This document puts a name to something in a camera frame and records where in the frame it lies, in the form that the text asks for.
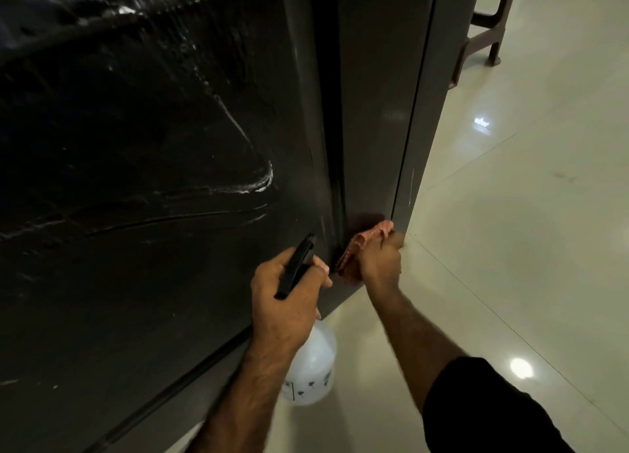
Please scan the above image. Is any person's left hand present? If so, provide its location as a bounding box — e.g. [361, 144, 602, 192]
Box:
[249, 246, 334, 355]

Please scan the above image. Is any person's right hand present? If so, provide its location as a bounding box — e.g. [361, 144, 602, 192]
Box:
[356, 229, 406, 296]

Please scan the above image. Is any orange checked cloth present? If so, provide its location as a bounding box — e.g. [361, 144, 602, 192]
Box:
[334, 220, 396, 286]

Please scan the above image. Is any white spray bottle black trigger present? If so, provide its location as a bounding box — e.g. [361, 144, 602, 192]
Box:
[274, 233, 339, 407]

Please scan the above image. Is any black wooden door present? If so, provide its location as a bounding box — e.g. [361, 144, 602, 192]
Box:
[0, 0, 441, 453]

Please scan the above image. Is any person's left forearm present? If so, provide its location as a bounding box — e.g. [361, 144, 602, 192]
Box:
[186, 339, 295, 453]

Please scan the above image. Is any black right sleeve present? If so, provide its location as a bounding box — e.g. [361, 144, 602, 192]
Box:
[421, 357, 576, 453]

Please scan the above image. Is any brown plastic stool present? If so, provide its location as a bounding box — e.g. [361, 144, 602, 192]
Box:
[449, 0, 521, 90]

